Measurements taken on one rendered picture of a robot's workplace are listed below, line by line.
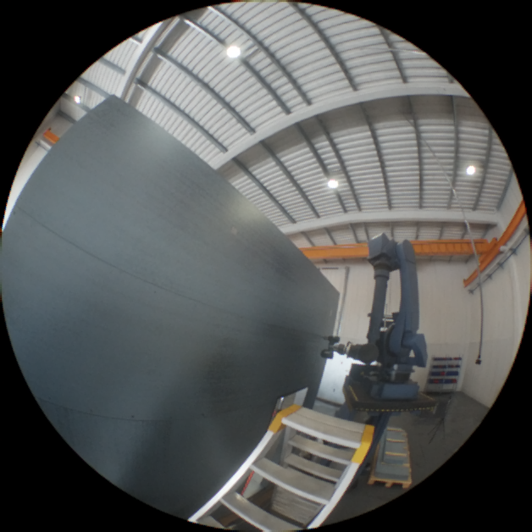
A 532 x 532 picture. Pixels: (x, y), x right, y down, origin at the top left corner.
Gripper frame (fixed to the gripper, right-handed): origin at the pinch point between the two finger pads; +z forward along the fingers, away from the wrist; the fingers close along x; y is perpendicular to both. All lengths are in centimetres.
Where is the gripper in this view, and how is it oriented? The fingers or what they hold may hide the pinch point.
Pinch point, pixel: (330, 347)
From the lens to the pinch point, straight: 171.5
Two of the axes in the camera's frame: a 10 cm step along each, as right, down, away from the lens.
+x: 3.9, 8.1, 4.4
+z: -7.7, 0.2, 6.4
